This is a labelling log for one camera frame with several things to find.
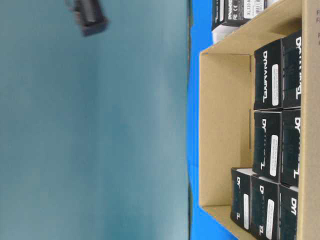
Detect black box top middle column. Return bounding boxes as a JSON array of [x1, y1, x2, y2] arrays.
[[253, 39, 283, 111]]

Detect brown cardboard box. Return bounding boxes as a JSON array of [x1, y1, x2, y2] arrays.
[[198, 0, 320, 240]]

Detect black box bottom far column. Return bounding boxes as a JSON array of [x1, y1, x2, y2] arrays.
[[230, 167, 253, 232]]

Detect black box top near column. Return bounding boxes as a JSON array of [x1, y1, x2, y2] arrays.
[[282, 29, 302, 109]]

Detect black box centre near column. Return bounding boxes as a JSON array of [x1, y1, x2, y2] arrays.
[[280, 109, 301, 187]]

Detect blue table cloth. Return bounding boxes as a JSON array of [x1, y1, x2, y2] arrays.
[[186, 0, 229, 240]]

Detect black Dynamixel box in tray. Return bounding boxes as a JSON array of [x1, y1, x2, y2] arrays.
[[211, 0, 268, 30]]

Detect black box centre middle column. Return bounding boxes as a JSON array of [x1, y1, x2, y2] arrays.
[[252, 111, 283, 183]]

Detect black box column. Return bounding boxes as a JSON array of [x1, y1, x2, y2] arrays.
[[252, 111, 283, 183], [282, 29, 302, 109], [278, 184, 298, 240], [230, 167, 253, 232], [280, 109, 301, 187], [253, 39, 283, 111], [250, 174, 280, 240]]

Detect black box bottom near column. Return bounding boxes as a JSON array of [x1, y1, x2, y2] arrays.
[[278, 184, 298, 240]]

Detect black box bottom middle column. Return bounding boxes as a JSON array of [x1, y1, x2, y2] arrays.
[[250, 174, 280, 240]]

